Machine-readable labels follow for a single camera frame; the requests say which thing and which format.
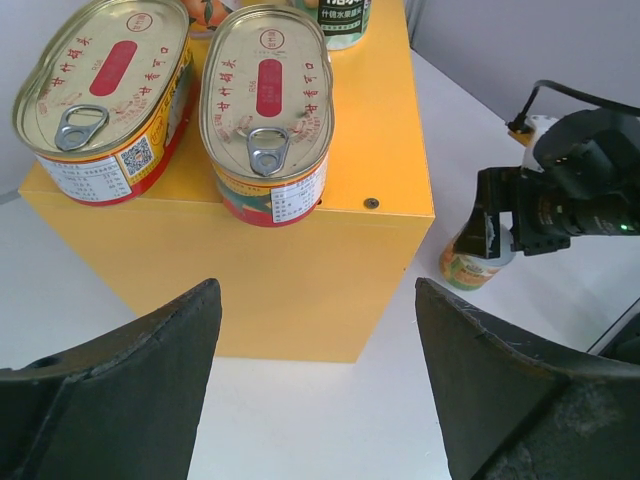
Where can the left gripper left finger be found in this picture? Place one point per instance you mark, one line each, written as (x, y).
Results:
(125, 405)

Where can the small green can white lid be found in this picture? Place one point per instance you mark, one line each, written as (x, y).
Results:
(343, 22)

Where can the gold oval fish tin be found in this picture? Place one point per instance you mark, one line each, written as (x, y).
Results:
(266, 114)
(107, 103)

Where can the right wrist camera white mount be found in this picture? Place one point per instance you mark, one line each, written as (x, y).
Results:
(534, 128)

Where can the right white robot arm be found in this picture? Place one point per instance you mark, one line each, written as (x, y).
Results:
(579, 177)

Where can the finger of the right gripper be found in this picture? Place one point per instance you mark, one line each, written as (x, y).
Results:
(480, 236)

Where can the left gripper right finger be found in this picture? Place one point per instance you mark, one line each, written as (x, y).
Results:
(514, 405)

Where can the yellow two-shelf cabinet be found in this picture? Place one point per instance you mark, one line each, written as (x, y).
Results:
(311, 291)

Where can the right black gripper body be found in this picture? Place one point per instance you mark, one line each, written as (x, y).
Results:
(508, 190)

